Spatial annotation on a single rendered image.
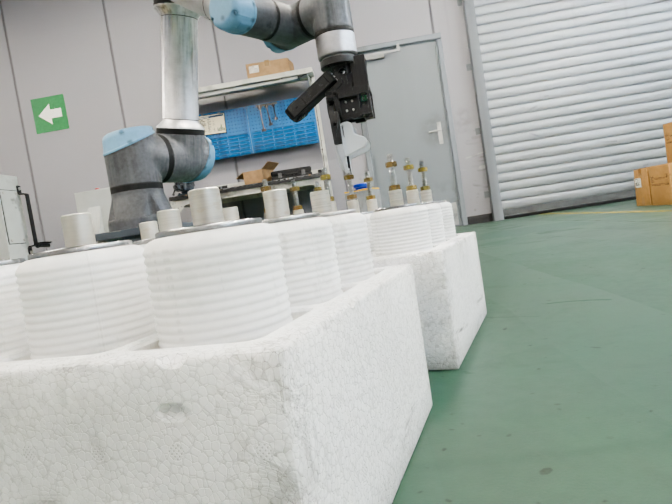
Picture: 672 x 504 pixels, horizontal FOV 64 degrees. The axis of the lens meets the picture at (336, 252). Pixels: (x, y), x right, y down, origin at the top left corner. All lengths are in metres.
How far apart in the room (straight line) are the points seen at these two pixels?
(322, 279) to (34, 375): 0.22
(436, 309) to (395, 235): 0.13
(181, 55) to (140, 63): 5.45
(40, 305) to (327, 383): 0.21
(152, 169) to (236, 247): 0.96
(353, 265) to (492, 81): 5.81
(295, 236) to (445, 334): 0.42
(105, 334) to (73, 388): 0.05
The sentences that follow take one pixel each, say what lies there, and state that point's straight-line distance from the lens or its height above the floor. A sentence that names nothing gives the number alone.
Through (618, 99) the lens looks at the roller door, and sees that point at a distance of 6.67.
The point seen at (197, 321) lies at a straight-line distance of 0.35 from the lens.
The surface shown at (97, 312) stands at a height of 0.21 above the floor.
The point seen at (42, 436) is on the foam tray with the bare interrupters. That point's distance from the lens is 0.42.
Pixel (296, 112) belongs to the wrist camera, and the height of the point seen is 0.46.
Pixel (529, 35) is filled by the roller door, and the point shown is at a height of 1.91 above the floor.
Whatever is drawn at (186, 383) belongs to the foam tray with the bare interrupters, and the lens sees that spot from 0.33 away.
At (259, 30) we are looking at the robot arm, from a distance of 1.07.
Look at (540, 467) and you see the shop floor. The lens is 0.55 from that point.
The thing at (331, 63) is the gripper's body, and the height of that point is 0.53.
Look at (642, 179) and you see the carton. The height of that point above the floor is 0.21.
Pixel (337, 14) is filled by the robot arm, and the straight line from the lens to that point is 1.07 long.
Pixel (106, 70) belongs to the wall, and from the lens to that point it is 6.98.
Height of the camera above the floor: 0.24
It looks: 3 degrees down
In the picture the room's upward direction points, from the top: 9 degrees counter-clockwise
